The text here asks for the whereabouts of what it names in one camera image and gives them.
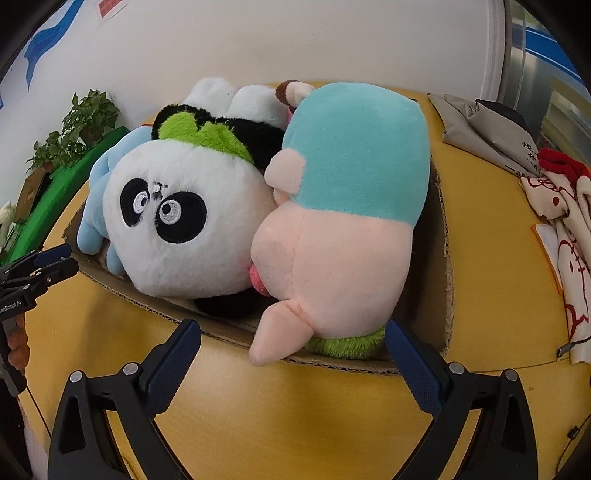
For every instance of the teal and pink plush toy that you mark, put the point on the teal and pink plush toy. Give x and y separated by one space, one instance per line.
351 161

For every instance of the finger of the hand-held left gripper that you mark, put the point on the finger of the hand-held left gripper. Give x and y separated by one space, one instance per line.
53 255
55 272

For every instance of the person's left hand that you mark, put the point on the person's left hand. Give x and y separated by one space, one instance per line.
21 350

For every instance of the metal door frame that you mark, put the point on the metal door frame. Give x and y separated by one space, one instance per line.
496 55

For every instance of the red and white printed cloth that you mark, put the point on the red and white printed cloth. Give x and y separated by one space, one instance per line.
572 258

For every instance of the blue wavy wall decal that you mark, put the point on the blue wavy wall decal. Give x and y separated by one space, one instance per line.
46 37

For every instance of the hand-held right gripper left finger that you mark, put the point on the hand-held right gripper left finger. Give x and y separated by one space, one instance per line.
178 360

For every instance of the green potted plant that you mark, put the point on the green potted plant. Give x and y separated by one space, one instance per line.
87 120

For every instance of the panda plush toy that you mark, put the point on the panda plush toy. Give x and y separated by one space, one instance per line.
184 254

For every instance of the brown board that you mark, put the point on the brown board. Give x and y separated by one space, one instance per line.
30 194

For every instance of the red paper notice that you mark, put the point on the red paper notice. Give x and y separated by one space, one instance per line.
113 5

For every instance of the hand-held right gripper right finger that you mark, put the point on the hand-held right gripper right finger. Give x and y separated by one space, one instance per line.
415 369

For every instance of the white fluffy toy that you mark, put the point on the white fluffy toy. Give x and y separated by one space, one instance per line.
5 221

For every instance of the shallow cardboard box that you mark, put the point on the shallow cardboard box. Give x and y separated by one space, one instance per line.
346 367

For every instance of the dark grey cloth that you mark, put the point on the dark grey cloth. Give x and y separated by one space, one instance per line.
503 110

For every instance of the light blue plush toy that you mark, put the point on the light blue plush toy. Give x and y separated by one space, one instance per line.
92 230

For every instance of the blue window banner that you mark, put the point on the blue window banner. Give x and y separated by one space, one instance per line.
549 44

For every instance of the grey cloth bag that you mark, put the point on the grey cloth bag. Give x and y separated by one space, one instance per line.
471 134

